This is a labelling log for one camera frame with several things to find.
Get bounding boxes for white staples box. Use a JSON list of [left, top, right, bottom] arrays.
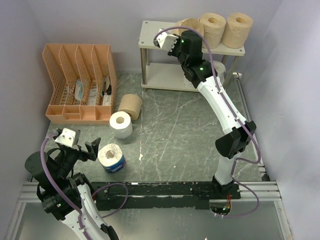
[[102, 94, 112, 106]]

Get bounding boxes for plain white paper roll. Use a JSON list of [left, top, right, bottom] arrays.
[[109, 111, 133, 139]]

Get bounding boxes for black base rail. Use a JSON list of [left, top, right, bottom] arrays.
[[91, 180, 241, 211]]

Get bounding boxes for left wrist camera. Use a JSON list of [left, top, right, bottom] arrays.
[[54, 128, 81, 148]]

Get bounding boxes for white roll blue wrapper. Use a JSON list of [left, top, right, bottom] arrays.
[[97, 143, 126, 174]]

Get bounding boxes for black white brush tools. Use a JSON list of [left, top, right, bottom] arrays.
[[101, 76, 112, 97]]

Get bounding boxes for white roll red dots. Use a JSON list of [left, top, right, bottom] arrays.
[[183, 77, 196, 90]]

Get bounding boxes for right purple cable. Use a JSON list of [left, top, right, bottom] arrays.
[[152, 26, 262, 219]]

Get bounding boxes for brown roll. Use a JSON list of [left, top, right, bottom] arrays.
[[199, 13, 226, 49], [221, 12, 254, 49], [118, 94, 142, 121], [176, 18, 204, 36]]

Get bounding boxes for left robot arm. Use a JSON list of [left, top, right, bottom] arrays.
[[24, 142, 119, 240]]

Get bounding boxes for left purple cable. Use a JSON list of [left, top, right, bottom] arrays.
[[39, 131, 130, 240]]

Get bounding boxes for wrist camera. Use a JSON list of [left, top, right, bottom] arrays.
[[54, 128, 81, 148], [156, 32, 179, 52]]

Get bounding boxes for white paper packet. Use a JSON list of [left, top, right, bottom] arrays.
[[87, 80, 98, 106]]

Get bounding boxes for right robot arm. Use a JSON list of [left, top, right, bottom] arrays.
[[153, 27, 257, 199]]

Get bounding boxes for blue correction tape pack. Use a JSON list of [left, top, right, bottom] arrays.
[[74, 78, 83, 102]]

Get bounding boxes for purple cable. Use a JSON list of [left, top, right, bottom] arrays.
[[39, 131, 130, 240], [152, 26, 262, 219]]

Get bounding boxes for orange plastic desk organizer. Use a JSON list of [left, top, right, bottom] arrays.
[[42, 43, 118, 125]]

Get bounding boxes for white two-tier shelf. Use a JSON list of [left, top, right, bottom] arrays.
[[138, 20, 246, 95]]

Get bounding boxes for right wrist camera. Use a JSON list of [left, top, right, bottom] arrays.
[[156, 32, 179, 52]]

